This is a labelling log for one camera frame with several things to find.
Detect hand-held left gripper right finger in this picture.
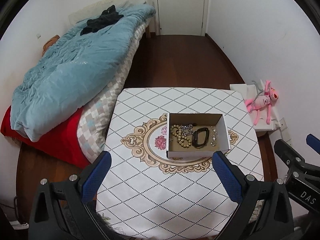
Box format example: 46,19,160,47
212,151,293,240

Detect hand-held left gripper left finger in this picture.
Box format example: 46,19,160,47
29,151,112,240

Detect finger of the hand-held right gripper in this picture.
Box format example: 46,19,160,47
274,139,320,175
306,133,320,153

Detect thin silver necklace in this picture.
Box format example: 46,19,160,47
209,126,218,147

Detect black smart band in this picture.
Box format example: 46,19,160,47
191,127,210,149

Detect cardboard box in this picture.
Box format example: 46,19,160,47
165,112,231,159

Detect wooden beaded bracelet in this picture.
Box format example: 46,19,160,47
170,124,193,148

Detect chunky silver chain bracelet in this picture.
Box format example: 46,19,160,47
180,123,194,137

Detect dark fluffy garment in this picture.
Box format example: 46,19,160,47
62,200,130,240

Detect red bed sheet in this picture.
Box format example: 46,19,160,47
0,105,92,169

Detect checkered quilt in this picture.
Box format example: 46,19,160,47
76,21,148,164

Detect diamond patterned white tablecloth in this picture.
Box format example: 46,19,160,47
96,87,265,239

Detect pink plush toy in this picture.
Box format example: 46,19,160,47
244,80,278,125

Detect white cloth bag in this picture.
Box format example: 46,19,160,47
229,81,282,131

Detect white extension socket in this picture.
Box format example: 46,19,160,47
10,220,29,230

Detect light blue blanket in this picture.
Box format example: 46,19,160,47
11,4,156,140

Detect black clothes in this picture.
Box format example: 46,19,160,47
80,4,125,36

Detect white door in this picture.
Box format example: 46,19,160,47
156,0,206,37

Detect black cable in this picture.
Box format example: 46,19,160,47
0,195,29,224

